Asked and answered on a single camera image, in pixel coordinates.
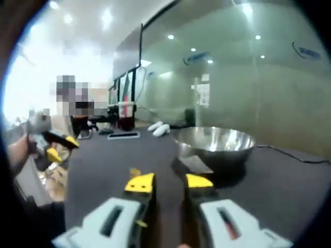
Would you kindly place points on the person's black clothing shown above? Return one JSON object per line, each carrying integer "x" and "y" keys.
{"x": 26, "y": 222}

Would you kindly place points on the small pale card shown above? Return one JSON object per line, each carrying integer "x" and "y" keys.
{"x": 192, "y": 164}

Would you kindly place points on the black box by glass wall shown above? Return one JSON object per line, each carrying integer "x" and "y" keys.
{"x": 190, "y": 117}

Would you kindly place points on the white object pair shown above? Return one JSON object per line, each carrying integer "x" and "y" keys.
{"x": 161, "y": 130}

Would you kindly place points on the black device on stand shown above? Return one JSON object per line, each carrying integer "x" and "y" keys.
{"x": 103, "y": 120}

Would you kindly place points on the stainless steel bowl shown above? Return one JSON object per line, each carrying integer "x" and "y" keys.
{"x": 227, "y": 152}

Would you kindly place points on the person's right hand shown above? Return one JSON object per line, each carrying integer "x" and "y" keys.
{"x": 185, "y": 246}

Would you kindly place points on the plastic cup with dark drink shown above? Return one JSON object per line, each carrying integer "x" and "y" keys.
{"x": 126, "y": 116}

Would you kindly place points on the white oblong controller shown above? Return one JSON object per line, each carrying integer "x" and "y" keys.
{"x": 155, "y": 125}

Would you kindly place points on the dark grey table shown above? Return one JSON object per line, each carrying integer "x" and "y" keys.
{"x": 103, "y": 165}

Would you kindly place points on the white-framed flat device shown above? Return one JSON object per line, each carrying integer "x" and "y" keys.
{"x": 124, "y": 136}

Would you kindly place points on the yellow QQ candies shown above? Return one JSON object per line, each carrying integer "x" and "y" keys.
{"x": 135, "y": 171}

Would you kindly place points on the dark wall screen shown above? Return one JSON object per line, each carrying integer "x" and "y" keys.
{"x": 128, "y": 54}

